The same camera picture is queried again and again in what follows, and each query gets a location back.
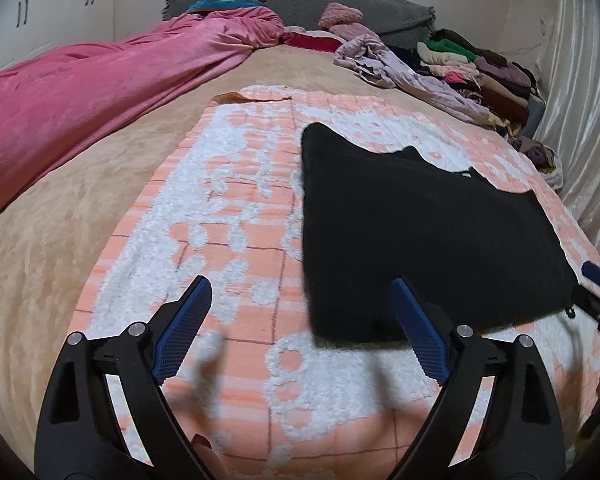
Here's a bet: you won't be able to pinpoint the pink fluffy garment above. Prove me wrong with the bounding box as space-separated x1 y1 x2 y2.
317 2 364 30

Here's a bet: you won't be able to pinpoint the white satin curtain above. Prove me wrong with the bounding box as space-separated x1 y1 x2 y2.
536 0 600 255

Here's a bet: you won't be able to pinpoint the beige bed cover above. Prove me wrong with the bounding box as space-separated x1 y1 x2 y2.
0 44 502 451

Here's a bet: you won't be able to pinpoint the orange white patterned blanket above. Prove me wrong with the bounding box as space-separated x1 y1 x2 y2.
70 86 598 479

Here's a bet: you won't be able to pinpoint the purple clothes heap bedside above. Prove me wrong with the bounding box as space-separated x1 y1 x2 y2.
508 136 564 191

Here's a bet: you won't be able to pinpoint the blue cloth on pillow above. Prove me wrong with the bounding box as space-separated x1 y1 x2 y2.
186 0 266 13

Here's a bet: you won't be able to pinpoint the black sweater with orange print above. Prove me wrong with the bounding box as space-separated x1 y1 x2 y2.
301 123 577 344

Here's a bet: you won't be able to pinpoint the pile of folded clothes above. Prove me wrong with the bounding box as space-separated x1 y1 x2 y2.
390 28 545 139

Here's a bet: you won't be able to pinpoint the white wardrobe doors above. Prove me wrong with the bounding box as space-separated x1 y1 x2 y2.
0 0 114 70

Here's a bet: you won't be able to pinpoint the red garment near headboard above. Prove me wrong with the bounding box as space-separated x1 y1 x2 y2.
280 32 342 53

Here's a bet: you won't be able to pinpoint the pink velvet blanket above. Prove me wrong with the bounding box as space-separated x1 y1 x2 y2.
0 6 283 211

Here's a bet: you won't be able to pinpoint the lilac crumpled garment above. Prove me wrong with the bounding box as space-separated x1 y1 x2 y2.
334 35 494 127

